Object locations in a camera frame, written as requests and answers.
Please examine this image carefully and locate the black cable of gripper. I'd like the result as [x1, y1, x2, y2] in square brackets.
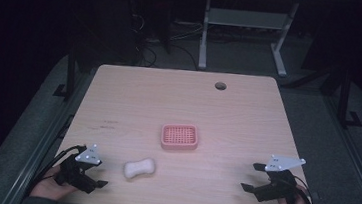
[24, 139, 87, 204]
[288, 174, 318, 204]

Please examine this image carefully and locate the grey metal rail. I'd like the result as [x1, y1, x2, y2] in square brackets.
[0, 62, 98, 204]
[311, 91, 362, 204]

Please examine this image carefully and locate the black metal stand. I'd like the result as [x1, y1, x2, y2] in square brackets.
[52, 41, 81, 103]
[333, 65, 362, 131]

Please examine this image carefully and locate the white metal stand frame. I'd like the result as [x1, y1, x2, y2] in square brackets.
[196, 0, 301, 80]

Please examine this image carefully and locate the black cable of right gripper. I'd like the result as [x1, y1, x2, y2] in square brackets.
[288, 174, 318, 204]

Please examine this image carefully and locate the pink soap dish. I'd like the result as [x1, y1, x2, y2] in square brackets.
[158, 121, 201, 154]

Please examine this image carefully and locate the white soap bar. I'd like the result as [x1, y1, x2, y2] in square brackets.
[122, 155, 157, 182]

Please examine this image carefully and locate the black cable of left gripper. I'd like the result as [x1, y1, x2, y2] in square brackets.
[24, 139, 87, 204]

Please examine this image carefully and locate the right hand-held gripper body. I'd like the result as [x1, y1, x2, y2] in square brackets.
[252, 152, 307, 204]

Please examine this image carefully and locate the person's left hand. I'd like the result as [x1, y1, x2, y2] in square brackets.
[29, 162, 80, 203]

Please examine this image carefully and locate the tangle of black floor cables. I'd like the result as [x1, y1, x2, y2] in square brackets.
[123, 0, 207, 73]

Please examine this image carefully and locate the round table cable hole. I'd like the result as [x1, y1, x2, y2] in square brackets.
[213, 81, 228, 92]

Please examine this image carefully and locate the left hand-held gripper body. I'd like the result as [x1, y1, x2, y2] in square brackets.
[52, 139, 105, 196]

